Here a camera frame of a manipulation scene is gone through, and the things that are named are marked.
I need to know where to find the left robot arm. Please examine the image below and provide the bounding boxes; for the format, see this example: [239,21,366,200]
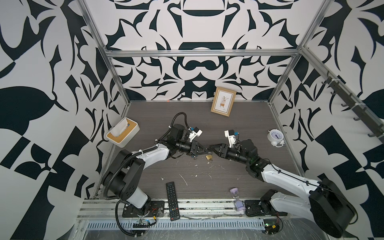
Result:
[102,124,208,216]

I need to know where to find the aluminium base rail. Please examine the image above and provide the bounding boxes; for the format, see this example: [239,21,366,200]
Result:
[76,197,334,220]

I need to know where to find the wall hook rail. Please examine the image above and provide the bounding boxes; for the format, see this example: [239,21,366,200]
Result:
[322,71,384,143]

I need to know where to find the white cable duct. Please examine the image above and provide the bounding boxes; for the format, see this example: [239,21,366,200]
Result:
[87,219,265,231]

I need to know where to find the black remote control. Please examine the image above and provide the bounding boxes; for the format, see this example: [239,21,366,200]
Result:
[166,182,180,222]

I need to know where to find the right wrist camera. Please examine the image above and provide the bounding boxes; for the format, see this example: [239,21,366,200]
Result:
[225,130,239,148]

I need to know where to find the purple hourglass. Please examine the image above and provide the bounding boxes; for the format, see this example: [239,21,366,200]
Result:
[230,188,246,214]

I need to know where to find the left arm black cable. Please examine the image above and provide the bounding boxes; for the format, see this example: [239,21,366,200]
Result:
[102,112,190,238]

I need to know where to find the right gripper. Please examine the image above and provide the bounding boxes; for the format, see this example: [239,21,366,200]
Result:
[210,144,252,167]

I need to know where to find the circuit board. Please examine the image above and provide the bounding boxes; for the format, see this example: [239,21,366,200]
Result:
[263,221,284,236]
[132,217,157,228]

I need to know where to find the right circuit board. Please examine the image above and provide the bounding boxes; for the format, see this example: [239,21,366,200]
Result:
[263,221,284,236]

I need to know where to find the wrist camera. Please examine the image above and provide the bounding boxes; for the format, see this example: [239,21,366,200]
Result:
[225,130,239,148]
[188,127,203,143]

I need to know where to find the left circuit board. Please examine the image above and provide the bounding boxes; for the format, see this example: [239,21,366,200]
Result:
[132,217,157,228]

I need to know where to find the wooden picture frame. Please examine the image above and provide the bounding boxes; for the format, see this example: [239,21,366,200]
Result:
[211,87,237,117]

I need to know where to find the white alarm clock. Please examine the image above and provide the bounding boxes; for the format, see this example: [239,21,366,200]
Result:
[267,129,285,148]

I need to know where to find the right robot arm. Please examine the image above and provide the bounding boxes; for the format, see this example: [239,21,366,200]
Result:
[210,140,357,238]

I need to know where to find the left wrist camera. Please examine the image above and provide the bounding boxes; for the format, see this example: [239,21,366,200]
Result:
[188,127,203,143]

